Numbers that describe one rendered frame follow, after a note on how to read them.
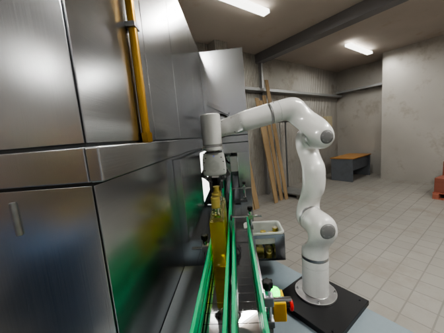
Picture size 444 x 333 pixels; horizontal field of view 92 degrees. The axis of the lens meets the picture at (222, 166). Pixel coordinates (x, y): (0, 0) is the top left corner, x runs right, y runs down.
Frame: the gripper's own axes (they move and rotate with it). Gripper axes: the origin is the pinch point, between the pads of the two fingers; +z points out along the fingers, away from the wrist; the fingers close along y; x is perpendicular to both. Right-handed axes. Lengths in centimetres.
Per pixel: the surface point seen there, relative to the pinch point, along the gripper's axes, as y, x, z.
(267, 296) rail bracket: 14.9, -42.5, 20.8
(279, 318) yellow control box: 20, -28, 41
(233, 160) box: 8, 112, 2
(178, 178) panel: -13.4, -12.6, -7.2
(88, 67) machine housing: -15, -56, -35
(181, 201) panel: -13.2, -12.7, 2.4
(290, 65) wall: 180, 538, -196
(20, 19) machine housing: -22, -59, -42
